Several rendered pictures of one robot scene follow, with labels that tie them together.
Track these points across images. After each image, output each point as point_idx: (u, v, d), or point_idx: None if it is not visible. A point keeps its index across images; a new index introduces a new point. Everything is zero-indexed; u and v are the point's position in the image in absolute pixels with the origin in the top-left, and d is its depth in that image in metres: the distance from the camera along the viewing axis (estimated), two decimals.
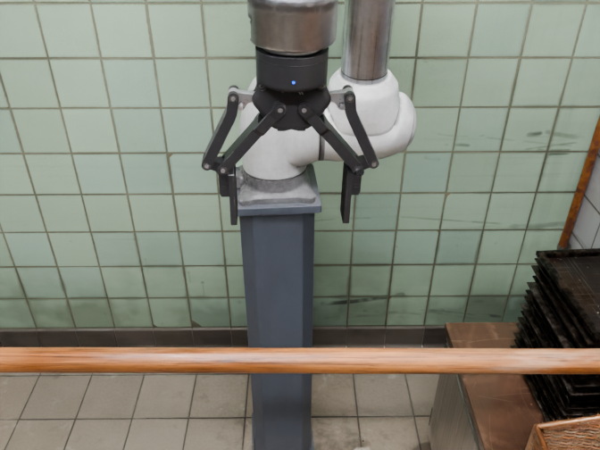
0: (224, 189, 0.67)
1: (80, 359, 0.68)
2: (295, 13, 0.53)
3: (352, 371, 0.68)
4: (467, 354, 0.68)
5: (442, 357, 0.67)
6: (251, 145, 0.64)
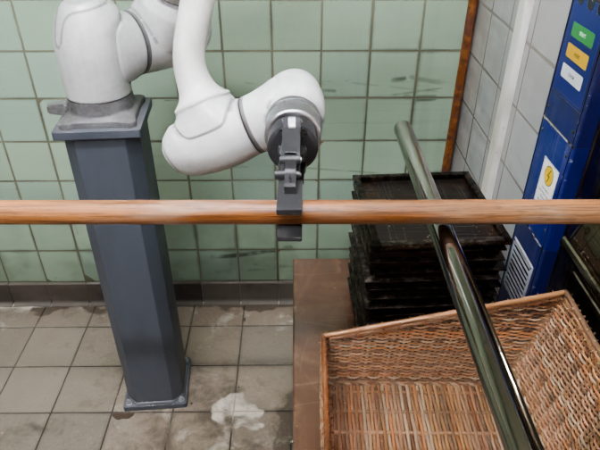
0: None
1: None
2: None
3: None
4: (109, 203, 0.69)
5: (83, 205, 0.69)
6: None
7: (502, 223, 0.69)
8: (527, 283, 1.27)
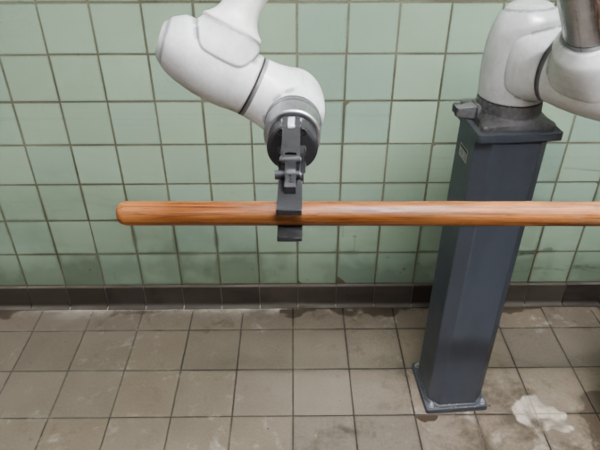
0: None
1: (220, 209, 0.68)
2: None
3: (488, 222, 0.69)
4: None
5: (577, 207, 0.68)
6: None
7: None
8: None
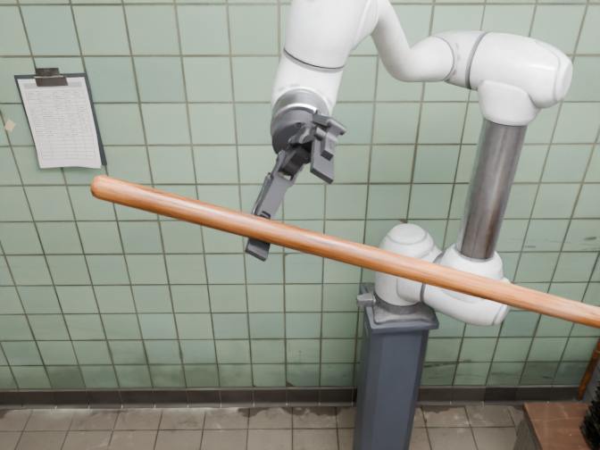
0: None
1: (195, 208, 0.71)
2: (276, 104, 0.89)
3: (427, 281, 0.77)
4: (521, 289, 0.79)
5: (502, 287, 0.78)
6: (269, 187, 0.80)
7: None
8: None
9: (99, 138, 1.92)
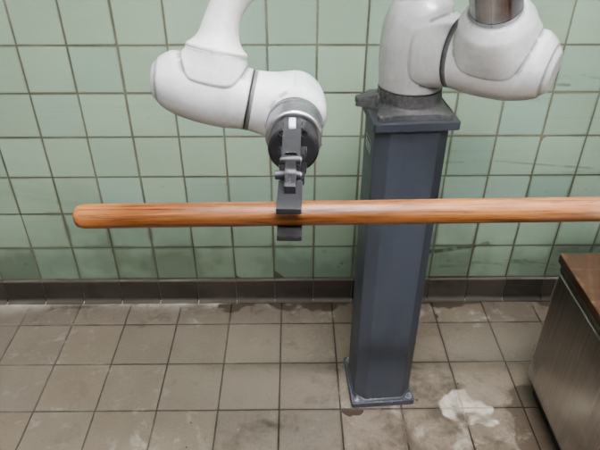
0: None
1: (176, 211, 0.69)
2: None
3: (445, 220, 0.68)
4: (559, 200, 0.68)
5: (534, 204, 0.68)
6: None
7: None
8: None
9: None
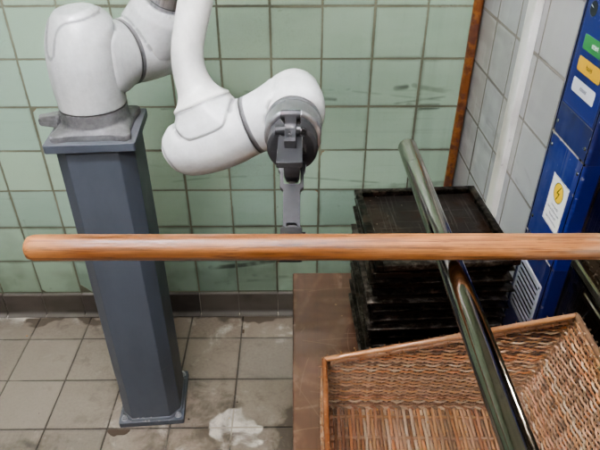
0: None
1: (135, 244, 0.63)
2: None
3: (424, 256, 0.64)
4: (545, 237, 0.64)
5: (520, 240, 0.63)
6: (283, 200, 0.81)
7: None
8: (535, 303, 1.22)
9: None
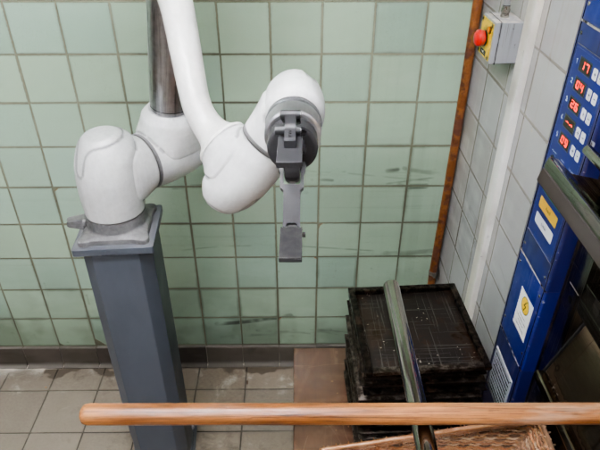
0: None
1: (169, 414, 0.80)
2: None
3: (398, 423, 0.80)
4: (495, 408, 0.80)
5: (474, 412, 0.80)
6: (283, 200, 0.81)
7: None
8: (507, 394, 1.39)
9: None
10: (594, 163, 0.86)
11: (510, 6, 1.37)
